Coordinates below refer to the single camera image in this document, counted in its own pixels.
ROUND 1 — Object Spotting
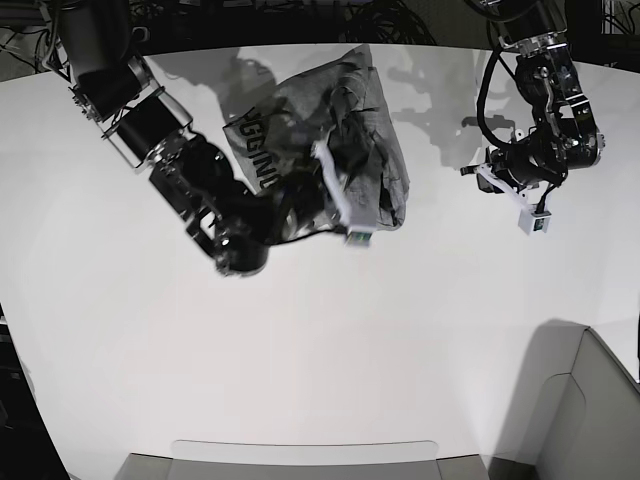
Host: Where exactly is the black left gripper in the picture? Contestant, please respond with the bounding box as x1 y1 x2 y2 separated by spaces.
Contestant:
482 144 555 193

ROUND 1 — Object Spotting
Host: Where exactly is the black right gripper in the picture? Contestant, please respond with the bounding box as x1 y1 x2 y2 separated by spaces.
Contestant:
264 172 344 245

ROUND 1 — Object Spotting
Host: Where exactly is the grey T-shirt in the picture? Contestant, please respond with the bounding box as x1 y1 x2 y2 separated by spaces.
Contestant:
224 45 410 243

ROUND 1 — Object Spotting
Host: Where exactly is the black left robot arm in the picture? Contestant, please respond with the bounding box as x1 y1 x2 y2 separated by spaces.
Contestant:
469 1 604 191

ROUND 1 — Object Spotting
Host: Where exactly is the grey bin at right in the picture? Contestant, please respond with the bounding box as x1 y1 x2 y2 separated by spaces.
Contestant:
536 329 639 480

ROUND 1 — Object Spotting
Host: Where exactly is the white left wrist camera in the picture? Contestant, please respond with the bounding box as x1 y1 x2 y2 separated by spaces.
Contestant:
460 163 551 235

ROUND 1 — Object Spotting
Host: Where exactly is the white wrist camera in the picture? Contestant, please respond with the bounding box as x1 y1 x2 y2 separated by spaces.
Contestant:
311 139 377 248
460 163 551 235

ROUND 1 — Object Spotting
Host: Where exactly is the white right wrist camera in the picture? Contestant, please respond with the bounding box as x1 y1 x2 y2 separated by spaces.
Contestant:
311 139 377 248

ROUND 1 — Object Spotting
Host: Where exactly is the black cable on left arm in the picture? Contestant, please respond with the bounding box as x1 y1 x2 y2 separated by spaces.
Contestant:
474 47 516 146

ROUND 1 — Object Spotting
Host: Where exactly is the black cable bundle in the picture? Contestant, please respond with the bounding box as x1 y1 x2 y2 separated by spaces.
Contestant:
339 0 441 46

